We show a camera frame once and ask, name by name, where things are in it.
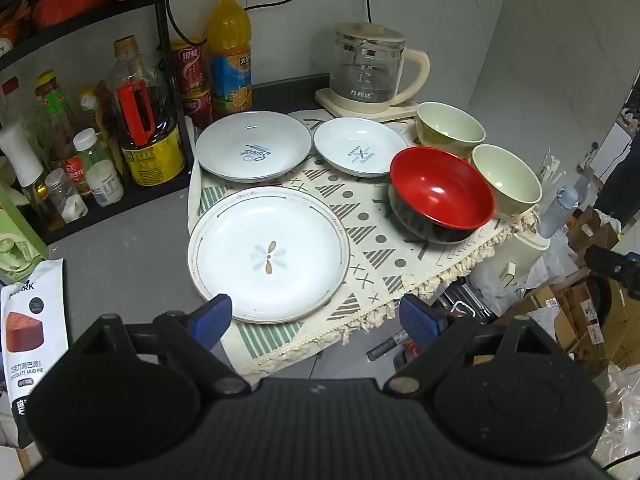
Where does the black power cable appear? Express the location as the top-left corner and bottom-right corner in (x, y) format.
(166, 0), (282, 46)

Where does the white cake snack packet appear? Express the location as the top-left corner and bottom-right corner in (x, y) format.
(0, 258), (70, 449)

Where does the small white-capped red label bottle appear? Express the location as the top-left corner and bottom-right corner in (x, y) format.
(61, 128), (102, 197)

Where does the white plate with flower print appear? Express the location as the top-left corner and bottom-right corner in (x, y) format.
(187, 186), (351, 325)

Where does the yellow-capped bottle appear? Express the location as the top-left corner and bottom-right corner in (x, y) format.
(76, 87), (110, 137)

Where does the glass electric kettle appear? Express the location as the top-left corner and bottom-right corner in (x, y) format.
(329, 21), (431, 106)

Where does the black metal shelf rack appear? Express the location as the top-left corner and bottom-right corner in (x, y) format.
(0, 0), (202, 247)

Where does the small blue-rimmed deep plate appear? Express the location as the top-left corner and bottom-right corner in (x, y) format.
(313, 117), (410, 178)

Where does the green label sauce bottle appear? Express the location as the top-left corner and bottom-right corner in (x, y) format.
(34, 70), (77, 163)

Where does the cream kettle base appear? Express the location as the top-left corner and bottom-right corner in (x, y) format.
(315, 87), (421, 122)

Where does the cardboard box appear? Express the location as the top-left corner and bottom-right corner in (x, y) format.
(542, 280), (640, 378)

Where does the large oil bottle red handle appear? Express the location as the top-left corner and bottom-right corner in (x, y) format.
(106, 35), (187, 187)

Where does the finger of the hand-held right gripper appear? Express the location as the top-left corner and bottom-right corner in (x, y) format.
(585, 244), (640, 302)

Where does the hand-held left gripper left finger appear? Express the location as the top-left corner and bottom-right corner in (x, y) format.
(75, 294), (253, 396)

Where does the patterned fringed cloth mat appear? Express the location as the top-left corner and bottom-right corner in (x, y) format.
(187, 109), (538, 376)

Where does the small white plastic bottle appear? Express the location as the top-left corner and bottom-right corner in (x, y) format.
(85, 160), (125, 208)

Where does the white-necked oil bottle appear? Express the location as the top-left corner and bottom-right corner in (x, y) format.
(0, 122), (67, 234)

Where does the orange juice bottle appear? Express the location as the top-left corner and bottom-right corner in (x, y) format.
(206, 0), (253, 119)

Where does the glass spice jar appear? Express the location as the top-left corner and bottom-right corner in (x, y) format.
(45, 168), (89, 224)

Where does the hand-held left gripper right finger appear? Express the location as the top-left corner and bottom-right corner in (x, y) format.
(385, 294), (553, 396)

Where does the green carton box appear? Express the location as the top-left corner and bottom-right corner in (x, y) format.
(0, 180), (50, 286)

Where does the red and black bowl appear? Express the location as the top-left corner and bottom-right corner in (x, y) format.
(388, 146), (496, 245)

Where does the red drink can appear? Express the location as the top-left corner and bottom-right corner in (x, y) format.
(181, 85), (215, 131)
(170, 38), (210, 96)

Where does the large blue-rimmed deep plate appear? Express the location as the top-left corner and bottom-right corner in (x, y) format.
(194, 110), (313, 184)

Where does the pale green bowl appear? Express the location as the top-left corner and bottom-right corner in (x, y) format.
(416, 101), (487, 159)
(470, 143), (543, 219)

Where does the grey-blue bottle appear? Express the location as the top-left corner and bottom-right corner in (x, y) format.
(537, 185), (581, 241)

